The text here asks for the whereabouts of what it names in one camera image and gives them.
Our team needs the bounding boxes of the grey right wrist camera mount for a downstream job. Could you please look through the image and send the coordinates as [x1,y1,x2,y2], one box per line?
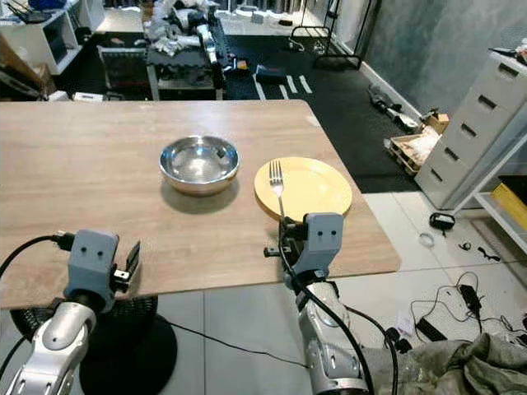
[302,212,346,274]

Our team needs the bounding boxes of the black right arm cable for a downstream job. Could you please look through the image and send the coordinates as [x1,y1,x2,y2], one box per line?
[276,218,400,395]

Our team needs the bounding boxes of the low white cabinet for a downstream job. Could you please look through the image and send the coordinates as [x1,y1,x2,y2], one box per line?
[0,0,89,80]

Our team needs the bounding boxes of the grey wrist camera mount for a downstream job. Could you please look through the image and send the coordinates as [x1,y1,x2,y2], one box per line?
[65,229,120,292]
[302,212,346,274]

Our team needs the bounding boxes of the silver fork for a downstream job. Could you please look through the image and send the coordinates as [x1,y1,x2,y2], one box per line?
[267,159,290,221]

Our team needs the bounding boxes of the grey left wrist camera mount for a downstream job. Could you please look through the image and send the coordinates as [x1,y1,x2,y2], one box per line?
[65,229,120,292]

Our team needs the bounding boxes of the cluttered black workbench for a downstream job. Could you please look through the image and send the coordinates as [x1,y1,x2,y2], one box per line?
[142,0,229,104]

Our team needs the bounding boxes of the small wooden pallet with bag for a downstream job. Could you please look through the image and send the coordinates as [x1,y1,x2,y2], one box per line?
[385,109,451,179]

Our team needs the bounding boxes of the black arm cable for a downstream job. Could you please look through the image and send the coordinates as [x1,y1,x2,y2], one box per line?
[0,232,75,395]
[276,218,400,395]

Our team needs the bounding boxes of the yellow plate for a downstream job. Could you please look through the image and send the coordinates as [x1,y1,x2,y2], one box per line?
[254,156,353,224]

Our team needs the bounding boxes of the thin black floor cable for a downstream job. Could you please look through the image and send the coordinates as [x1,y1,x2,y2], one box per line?
[163,319,310,369]

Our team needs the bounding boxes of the steel bowl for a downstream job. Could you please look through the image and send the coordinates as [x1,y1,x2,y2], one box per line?
[160,135,240,198]

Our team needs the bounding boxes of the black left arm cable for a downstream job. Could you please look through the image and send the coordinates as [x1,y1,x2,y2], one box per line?
[0,232,75,395]

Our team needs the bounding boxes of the green woven sack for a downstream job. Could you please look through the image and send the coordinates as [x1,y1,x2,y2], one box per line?
[369,332,527,395]

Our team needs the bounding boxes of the small black floor device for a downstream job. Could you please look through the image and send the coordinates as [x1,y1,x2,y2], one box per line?
[429,211,459,232]

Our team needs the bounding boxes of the black clothes rack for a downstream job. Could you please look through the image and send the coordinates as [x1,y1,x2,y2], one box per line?
[291,0,382,70]

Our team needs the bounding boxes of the white metal shelf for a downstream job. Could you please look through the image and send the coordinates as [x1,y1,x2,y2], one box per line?
[472,163,527,258]

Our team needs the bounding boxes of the white drawer cabinet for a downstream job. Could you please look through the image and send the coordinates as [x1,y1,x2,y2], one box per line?
[413,49,527,211]

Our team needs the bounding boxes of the yellow box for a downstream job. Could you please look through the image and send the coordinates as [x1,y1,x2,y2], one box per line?
[491,182,527,221]

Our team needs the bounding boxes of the black power adapter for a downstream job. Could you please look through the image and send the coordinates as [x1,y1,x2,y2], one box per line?
[456,283,487,323]

